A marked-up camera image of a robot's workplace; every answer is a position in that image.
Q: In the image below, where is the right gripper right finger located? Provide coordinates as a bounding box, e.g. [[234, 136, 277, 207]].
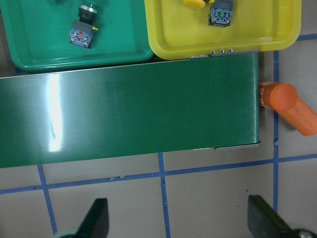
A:
[[247, 195, 297, 238]]

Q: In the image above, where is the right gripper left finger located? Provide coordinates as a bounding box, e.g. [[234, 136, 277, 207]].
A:
[[74, 198, 109, 238]]

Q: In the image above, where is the orange cylinder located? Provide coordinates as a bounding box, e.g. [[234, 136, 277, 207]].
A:
[[259, 81, 278, 109], [269, 83, 317, 137]]

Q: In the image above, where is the green push button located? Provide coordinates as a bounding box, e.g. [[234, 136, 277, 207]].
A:
[[69, 0, 99, 49]]

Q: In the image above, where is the yellow push button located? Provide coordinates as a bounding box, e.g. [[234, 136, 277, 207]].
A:
[[209, 0, 234, 27]]

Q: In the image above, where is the green conveyor belt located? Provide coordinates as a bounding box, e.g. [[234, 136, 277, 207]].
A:
[[0, 52, 260, 168]]

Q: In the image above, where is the green tray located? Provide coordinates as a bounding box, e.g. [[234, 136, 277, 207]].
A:
[[0, 0, 153, 72]]

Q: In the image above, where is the yellow tray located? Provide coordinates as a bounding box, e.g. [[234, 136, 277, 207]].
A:
[[145, 0, 302, 60]]

